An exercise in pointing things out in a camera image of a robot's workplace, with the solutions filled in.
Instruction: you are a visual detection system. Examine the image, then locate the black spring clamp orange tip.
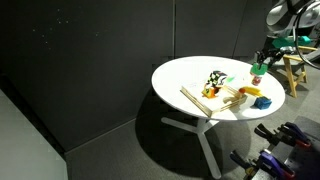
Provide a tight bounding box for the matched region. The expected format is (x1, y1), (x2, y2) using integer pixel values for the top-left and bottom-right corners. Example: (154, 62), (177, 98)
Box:
(229, 148), (297, 180)
(254, 121), (313, 150)

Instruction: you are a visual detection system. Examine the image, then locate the black white checkered cube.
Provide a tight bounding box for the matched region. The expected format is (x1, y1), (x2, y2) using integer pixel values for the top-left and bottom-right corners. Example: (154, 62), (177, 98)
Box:
(207, 70), (229, 89)

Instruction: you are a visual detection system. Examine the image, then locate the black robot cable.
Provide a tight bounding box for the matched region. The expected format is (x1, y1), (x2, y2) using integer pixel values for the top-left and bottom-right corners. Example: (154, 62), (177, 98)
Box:
(291, 0), (320, 72)

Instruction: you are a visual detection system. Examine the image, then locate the dark perforated mounting plate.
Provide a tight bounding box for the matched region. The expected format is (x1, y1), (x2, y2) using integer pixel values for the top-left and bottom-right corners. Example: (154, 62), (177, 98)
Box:
(271, 115), (320, 180)

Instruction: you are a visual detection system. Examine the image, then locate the blue block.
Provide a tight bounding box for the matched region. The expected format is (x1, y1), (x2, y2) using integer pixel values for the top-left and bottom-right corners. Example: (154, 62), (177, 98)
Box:
(253, 96), (273, 111)

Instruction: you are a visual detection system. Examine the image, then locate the green block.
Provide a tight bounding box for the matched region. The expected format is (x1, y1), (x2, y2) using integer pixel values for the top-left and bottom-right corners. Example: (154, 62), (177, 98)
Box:
(250, 63), (269, 76)

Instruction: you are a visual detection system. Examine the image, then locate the teal camera mount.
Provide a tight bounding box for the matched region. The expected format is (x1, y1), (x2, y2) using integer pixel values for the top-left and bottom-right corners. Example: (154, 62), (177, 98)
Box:
(271, 35), (312, 49)

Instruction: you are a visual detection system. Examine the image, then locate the yellow banana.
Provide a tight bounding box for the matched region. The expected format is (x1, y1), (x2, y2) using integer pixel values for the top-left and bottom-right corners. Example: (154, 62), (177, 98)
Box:
(242, 85), (265, 98)

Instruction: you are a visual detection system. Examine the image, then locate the orange yellow toy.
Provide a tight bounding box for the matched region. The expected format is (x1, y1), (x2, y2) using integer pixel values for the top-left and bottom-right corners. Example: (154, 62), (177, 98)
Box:
(201, 84), (220, 100)

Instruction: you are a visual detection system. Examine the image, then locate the white table base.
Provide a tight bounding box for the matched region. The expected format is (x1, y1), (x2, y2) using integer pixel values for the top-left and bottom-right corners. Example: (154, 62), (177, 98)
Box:
(160, 116), (223, 180)

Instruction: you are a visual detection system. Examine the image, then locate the pale grey panel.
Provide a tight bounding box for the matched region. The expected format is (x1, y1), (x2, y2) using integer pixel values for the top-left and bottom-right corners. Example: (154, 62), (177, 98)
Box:
(0, 89), (69, 180)

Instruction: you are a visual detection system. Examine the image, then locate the wooden stool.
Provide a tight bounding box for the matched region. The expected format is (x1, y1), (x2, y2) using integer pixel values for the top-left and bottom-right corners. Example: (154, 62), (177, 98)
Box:
(279, 44), (319, 99)

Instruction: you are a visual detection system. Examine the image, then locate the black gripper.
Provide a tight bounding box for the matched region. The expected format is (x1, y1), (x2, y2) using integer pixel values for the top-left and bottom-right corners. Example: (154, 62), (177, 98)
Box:
(254, 46), (285, 68)

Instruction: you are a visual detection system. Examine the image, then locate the wooden tray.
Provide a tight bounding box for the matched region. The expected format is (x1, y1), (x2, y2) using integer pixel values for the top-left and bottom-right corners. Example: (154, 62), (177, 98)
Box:
(180, 81), (248, 118)

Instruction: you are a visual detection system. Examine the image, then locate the translucent green cup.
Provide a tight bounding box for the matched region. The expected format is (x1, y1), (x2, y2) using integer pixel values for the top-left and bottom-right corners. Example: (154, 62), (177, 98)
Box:
(226, 73), (239, 84)

